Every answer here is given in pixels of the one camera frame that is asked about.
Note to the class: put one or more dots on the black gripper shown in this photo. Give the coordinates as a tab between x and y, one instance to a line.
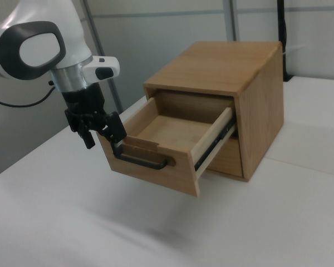
83	100

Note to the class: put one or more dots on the light wooden drawer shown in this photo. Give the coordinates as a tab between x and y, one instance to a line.
169	130

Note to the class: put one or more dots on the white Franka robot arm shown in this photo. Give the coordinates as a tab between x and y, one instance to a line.
72	33

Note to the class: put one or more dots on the black metal drawer slide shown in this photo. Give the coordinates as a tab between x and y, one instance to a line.
214	144

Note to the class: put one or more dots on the light wooden cabinet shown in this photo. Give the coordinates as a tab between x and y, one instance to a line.
225	64

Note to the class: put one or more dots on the grey aluminium partition post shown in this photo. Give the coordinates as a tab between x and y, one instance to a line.
231	19
100	41

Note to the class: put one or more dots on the black camera stand pole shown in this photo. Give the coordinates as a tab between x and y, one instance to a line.
282	33

